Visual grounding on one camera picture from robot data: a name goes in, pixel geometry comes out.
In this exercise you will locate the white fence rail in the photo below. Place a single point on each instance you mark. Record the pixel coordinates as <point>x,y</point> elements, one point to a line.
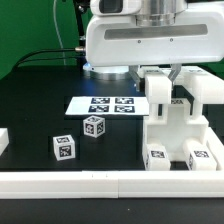
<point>111,184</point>
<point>216,148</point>

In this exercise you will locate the white front fence rail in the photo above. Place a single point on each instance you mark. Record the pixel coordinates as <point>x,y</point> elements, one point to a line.
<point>111,184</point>

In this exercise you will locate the white right fence rail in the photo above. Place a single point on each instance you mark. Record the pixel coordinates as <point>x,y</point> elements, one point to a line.
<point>216,148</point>

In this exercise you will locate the white flat plate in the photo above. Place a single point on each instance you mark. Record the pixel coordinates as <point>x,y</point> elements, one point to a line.
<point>108,106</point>

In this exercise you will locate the white tagged cube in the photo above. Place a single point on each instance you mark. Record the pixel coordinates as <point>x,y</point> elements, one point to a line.
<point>64,147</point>
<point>94,126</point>

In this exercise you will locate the white tagged cube front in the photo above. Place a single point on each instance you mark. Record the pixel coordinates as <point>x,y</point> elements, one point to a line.
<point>64,147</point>

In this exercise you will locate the white chair seat part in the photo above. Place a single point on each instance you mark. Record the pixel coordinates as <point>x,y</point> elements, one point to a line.
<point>173,128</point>

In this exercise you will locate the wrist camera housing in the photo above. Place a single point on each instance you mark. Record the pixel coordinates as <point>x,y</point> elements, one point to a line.
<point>113,7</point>

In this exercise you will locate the white left fence piece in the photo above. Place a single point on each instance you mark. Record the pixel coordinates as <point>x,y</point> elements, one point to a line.
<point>4,139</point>

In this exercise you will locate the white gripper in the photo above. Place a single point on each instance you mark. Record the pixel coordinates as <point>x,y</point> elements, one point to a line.
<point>160,33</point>

